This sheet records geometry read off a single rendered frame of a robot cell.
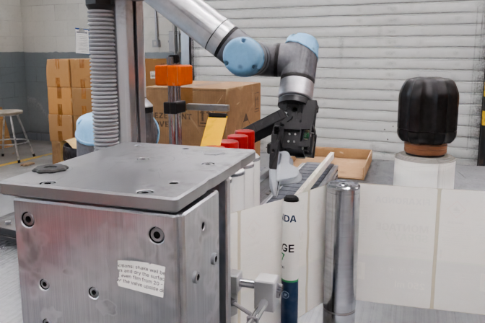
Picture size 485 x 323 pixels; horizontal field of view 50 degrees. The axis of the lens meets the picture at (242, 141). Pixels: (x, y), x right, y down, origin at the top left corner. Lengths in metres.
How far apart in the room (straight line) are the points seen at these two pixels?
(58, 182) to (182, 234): 0.08
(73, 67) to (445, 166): 4.27
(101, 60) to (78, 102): 4.19
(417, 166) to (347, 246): 0.21
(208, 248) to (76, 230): 0.07
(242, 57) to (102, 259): 0.75
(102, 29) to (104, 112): 0.10
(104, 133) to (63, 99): 4.30
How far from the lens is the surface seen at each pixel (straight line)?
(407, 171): 0.77
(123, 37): 0.76
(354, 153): 1.90
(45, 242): 0.31
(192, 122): 1.38
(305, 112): 1.09
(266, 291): 0.48
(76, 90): 4.83
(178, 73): 0.76
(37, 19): 7.52
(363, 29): 5.16
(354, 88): 5.19
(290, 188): 1.29
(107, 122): 0.65
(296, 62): 1.13
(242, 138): 0.80
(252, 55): 1.00
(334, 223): 0.59
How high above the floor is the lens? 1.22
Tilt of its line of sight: 10 degrees down
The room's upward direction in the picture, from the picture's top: straight up
